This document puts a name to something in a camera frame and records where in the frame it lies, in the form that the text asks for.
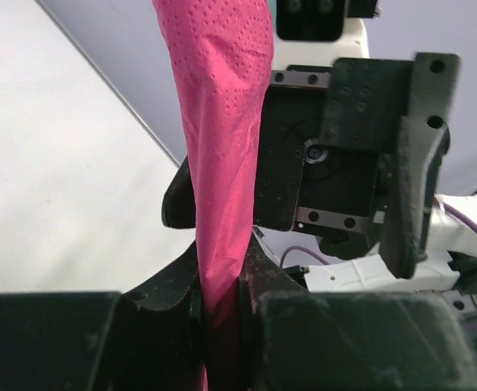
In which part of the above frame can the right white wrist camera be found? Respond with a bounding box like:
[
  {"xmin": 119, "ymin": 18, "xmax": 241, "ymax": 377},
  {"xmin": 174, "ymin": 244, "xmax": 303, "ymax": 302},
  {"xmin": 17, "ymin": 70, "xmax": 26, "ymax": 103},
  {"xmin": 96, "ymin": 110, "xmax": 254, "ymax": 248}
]
[{"xmin": 268, "ymin": 0, "xmax": 380, "ymax": 70}]

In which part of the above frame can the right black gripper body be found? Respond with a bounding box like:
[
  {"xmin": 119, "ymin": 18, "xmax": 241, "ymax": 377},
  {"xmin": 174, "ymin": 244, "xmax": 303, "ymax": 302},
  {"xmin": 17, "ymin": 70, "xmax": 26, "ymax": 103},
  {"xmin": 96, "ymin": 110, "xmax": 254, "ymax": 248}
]
[{"xmin": 254, "ymin": 58, "xmax": 414, "ymax": 259}]

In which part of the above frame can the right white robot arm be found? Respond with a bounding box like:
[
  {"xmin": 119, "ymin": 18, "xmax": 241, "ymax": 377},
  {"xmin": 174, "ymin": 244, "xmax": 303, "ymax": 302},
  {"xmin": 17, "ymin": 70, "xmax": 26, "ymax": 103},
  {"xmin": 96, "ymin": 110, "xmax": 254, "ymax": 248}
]
[{"xmin": 240, "ymin": 53, "xmax": 477, "ymax": 304}]

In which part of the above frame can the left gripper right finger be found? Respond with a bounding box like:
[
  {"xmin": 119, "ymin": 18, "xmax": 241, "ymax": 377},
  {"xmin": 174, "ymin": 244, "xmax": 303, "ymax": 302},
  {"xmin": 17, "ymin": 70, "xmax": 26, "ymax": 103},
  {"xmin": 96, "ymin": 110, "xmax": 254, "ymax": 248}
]
[{"xmin": 240, "ymin": 239, "xmax": 477, "ymax": 390}]

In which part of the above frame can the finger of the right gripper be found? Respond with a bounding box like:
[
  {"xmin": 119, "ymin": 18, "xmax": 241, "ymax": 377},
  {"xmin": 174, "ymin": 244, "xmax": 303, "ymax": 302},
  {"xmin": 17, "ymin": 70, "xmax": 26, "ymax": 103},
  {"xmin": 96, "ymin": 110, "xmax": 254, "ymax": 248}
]
[
  {"xmin": 161, "ymin": 158, "xmax": 195, "ymax": 229},
  {"xmin": 379, "ymin": 52, "xmax": 461, "ymax": 279}
]

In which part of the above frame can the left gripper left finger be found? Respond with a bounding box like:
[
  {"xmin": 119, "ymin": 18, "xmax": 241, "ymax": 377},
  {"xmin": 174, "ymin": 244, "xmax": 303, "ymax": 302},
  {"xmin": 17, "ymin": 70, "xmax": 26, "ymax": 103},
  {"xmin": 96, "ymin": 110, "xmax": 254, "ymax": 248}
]
[{"xmin": 0, "ymin": 246, "xmax": 203, "ymax": 390}]

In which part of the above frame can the pink paper napkin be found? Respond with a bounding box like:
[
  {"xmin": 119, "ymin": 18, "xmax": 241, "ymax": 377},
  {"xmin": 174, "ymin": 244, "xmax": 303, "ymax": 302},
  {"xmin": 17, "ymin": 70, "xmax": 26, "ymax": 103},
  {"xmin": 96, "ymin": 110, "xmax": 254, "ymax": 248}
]
[{"xmin": 154, "ymin": 1, "xmax": 274, "ymax": 390}]

